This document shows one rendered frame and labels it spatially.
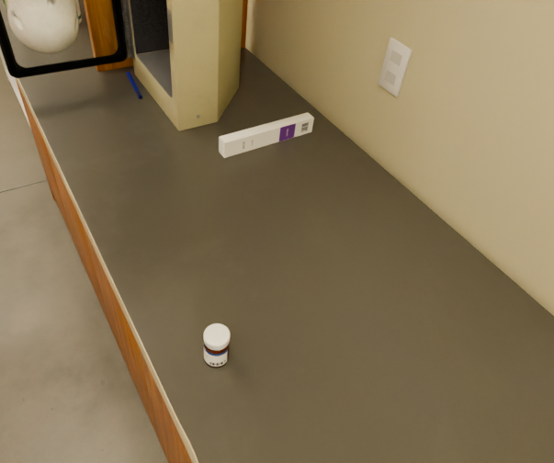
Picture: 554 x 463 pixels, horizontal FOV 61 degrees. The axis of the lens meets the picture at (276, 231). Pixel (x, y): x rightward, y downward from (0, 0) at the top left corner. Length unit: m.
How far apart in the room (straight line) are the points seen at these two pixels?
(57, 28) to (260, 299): 0.57
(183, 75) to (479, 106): 0.65
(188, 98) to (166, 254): 0.44
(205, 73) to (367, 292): 0.65
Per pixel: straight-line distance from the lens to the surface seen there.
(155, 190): 1.07
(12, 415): 1.91
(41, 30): 0.92
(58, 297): 2.13
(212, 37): 1.17
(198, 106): 1.24
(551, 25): 0.95
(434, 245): 1.06
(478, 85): 1.04
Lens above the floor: 1.64
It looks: 45 degrees down
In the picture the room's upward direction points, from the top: 8 degrees clockwise
